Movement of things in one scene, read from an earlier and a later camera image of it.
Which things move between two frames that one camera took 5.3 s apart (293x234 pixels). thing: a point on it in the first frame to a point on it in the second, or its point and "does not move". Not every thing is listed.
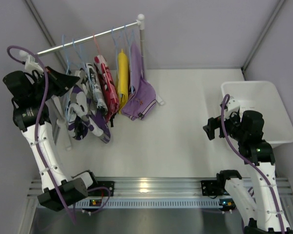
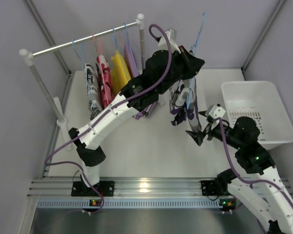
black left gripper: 52,81 to 194,63
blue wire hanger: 67,62 to 193,81
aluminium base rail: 162,187 does not move
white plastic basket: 262,97 does not move
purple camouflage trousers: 82,113 to 183,100
